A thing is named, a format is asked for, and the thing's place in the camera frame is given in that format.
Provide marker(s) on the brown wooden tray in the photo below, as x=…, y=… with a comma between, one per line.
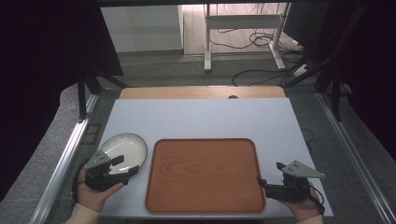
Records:
x=204, y=175

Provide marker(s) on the aluminium rail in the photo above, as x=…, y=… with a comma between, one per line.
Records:
x=67, y=146
x=355, y=155

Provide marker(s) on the white table board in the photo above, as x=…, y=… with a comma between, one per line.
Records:
x=202, y=118

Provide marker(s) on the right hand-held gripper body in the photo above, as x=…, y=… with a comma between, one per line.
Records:
x=291, y=189

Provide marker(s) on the person's right hand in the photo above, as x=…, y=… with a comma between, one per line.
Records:
x=303, y=210

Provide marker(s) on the white metal desk frame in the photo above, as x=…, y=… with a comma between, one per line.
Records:
x=243, y=21

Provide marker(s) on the white cabinet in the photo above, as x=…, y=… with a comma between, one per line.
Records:
x=143, y=28

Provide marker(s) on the light wooden table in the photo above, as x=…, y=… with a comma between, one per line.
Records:
x=186, y=92

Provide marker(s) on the dark curtain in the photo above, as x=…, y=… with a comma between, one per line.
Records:
x=370, y=62
x=37, y=62

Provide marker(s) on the white plate with dark rim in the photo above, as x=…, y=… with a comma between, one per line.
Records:
x=129, y=149

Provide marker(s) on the black metal stand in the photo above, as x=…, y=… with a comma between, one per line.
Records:
x=335, y=93
x=82, y=93

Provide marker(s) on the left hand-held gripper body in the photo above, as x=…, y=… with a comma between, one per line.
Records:
x=99, y=179

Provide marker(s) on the white power strip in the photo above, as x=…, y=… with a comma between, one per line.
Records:
x=300, y=70

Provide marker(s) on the person's left hand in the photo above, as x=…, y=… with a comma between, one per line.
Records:
x=91, y=197

